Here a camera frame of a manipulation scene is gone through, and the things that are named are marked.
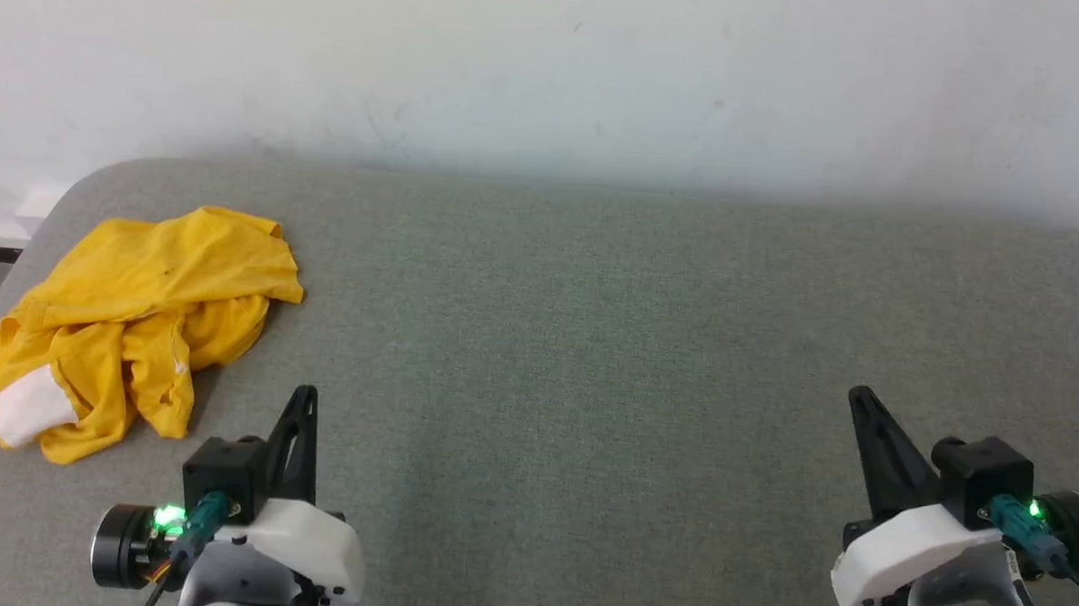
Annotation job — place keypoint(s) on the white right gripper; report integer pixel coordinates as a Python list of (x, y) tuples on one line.
[(911, 551)]

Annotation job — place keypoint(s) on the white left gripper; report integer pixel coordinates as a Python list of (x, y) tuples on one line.
[(310, 548)]

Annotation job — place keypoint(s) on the yellow printed garment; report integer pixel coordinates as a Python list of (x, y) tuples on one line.
[(139, 295)]

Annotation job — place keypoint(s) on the grey fabric sofa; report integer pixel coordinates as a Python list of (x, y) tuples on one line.
[(590, 387)]

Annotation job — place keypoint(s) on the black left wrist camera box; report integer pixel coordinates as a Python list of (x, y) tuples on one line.
[(222, 471)]

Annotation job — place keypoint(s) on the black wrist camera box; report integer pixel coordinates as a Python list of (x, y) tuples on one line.
[(983, 477), (222, 471)]

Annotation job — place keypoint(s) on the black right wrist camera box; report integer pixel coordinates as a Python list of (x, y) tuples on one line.
[(983, 477)]

